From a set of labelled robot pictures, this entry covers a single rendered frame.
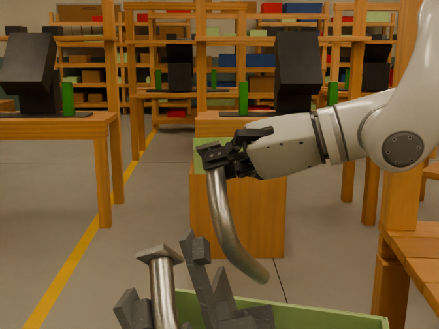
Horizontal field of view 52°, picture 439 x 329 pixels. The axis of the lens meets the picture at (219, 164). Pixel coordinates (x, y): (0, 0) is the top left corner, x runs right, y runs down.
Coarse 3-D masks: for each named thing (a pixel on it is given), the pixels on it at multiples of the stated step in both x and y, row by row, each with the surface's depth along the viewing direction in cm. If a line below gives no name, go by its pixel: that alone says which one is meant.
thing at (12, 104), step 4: (0, 100) 900; (4, 100) 900; (8, 100) 900; (12, 100) 904; (0, 104) 842; (4, 104) 862; (8, 104) 880; (12, 104) 903; (0, 108) 842; (4, 108) 859; (8, 108) 879; (12, 108) 903
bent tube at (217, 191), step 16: (208, 144) 68; (208, 176) 67; (224, 176) 67; (208, 192) 66; (224, 192) 65; (224, 208) 64; (224, 224) 64; (224, 240) 64; (240, 256) 66; (256, 272) 74
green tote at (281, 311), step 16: (176, 288) 91; (176, 304) 91; (192, 304) 90; (240, 304) 87; (256, 304) 86; (272, 304) 86; (288, 304) 86; (192, 320) 91; (288, 320) 86; (304, 320) 85; (320, 320) 84; (336, 320) 83; (352, 320) 82; (368, 320) 81; (384, 320) 81
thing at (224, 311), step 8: (216, 304) 73; (224, 304) 72; (216, 312) 72; (224, 312) 72; (232, 312) 74; (240, 312) 81; (224, 320) 71; (232, 320) 71; (240, 320) 70; (248, 320) 70; (224, 328) 71; (232, 328) 70; (240, 328) 70; (248, 328) 70; (256, 328) 71; (264, 328) 78
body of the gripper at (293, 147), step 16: (304, 112) 63; (256, 128) 64; (272, 128) 63; (288, 128) 62; (304, 128) 62; (256, 144) 62; (272, 144) 62; (288, 144) 62; (304, 144) 62; (320, 144) 62; (256, 160) 65; (272, 160) 65; (288, 160) 65; (304, 160) 65; (320, 160) 66; (272, 176) 69
